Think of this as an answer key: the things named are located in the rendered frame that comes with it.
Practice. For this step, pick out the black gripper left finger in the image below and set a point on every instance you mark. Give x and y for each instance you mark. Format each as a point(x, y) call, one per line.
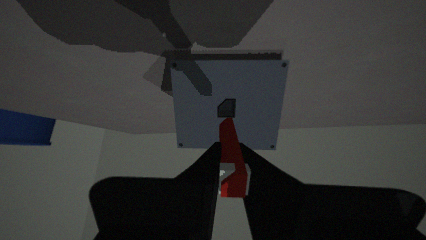
point(188, 200)

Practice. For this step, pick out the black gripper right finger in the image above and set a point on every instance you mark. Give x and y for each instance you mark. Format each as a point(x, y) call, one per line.
point(281, 207)

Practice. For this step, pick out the dark red peg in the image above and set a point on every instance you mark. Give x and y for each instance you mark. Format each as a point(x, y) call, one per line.
point(234, 174)

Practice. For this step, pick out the blue-grey sloped panel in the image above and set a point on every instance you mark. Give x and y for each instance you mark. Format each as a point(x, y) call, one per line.
point(206, 92)

